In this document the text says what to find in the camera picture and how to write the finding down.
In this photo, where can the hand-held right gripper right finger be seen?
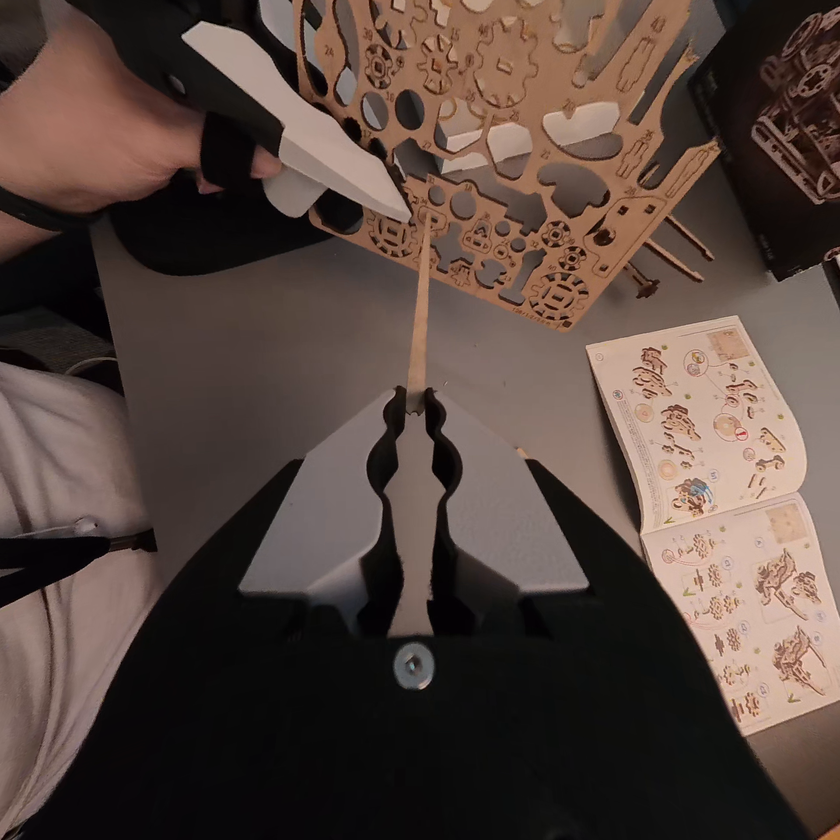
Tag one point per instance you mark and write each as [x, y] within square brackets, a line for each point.
[518, 525]

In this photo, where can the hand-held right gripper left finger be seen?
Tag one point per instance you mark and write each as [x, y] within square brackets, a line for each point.
[308, 525]

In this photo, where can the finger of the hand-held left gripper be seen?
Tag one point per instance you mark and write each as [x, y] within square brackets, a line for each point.
[315, 138]
[295, 193]

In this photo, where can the laser-cut wooden parts sheet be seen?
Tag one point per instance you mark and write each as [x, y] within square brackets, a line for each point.
[485, 85]

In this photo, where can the pointed wooden stick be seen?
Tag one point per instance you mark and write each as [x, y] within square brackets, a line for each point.
[420, 328]

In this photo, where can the person's left forearm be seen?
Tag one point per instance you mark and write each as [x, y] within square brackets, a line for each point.
[26, 241]

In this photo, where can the wooden gear model assembly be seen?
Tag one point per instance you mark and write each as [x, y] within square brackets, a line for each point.
[676, 261]

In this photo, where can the black model kit box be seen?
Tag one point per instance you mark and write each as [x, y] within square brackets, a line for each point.
[774, 131]

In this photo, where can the illustrated instruction booklet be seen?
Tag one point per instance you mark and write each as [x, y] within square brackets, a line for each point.
[709, 459]

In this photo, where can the black wristband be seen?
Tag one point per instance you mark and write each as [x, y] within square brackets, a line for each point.
[39, 213]

